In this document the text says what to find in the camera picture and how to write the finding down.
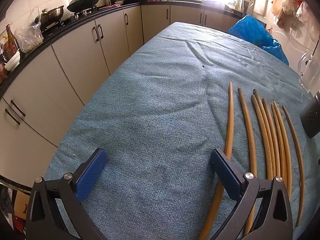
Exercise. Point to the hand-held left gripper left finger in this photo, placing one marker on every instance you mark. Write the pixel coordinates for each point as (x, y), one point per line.
(92, 172)

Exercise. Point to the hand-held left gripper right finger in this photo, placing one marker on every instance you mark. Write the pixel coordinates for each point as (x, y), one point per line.
(225, 177)

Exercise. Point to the group of wooden chopsticks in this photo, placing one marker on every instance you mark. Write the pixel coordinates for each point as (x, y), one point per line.
(231, 120)

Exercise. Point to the dark grey perforated utensil holder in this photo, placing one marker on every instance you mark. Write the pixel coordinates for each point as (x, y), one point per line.
(311, 120)

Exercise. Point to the brown cardboard box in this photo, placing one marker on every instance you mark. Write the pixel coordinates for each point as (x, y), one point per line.
(20, 205)

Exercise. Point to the blue tablecloth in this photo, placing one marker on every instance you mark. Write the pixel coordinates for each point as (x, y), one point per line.
(155, 105)

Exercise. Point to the beige base cabinets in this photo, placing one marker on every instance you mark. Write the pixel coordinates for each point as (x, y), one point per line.
(75, 55)

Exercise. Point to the black kitchen countertop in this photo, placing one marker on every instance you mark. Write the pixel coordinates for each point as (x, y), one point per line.
(30, 56)

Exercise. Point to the red jar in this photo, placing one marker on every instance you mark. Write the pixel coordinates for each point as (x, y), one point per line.
(2, 72)

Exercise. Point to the clear glass mug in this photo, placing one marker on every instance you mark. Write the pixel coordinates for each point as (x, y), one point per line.
(310, 72)

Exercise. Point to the white bowl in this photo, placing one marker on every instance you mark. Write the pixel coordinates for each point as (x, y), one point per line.
(12, 61)

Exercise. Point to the blue plastic bag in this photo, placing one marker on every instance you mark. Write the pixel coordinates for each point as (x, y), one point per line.
(252, 32)

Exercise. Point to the clear plastic food bag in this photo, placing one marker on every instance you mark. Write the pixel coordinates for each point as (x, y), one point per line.
(28, 36)

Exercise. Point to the brown glass bottle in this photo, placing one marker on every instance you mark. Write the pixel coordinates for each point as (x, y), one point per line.
(11, 43)

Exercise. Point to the gas stove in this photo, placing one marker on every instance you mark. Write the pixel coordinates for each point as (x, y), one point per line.
(65, 21)

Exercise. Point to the steel cooking pot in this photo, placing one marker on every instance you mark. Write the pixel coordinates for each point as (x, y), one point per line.
(51, 15)

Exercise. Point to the dark countertop utensil holder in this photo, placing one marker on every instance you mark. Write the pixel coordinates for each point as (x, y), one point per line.
(246, 6)

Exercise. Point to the white cutting board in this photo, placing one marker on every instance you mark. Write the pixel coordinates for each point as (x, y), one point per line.
(261, 3)

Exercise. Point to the white printed plastic bag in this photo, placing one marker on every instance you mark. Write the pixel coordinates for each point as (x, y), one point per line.
(307, 17)

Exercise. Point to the beige hanging plastic bag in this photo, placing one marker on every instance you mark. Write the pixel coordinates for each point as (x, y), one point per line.
(277, 2)

